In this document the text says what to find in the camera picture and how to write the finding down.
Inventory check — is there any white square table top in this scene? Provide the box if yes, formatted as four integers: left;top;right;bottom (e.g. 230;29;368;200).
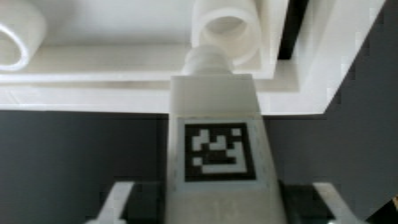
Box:
0;0;290;83

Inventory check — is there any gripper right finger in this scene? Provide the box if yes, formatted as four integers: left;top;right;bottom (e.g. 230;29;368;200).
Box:
280;182;368;224

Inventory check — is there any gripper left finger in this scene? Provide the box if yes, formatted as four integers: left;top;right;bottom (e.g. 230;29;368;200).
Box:
84;181;162;224

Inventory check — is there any white L-shaped obstacle fence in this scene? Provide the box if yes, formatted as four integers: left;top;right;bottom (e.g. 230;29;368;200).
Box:
0;0;388;115

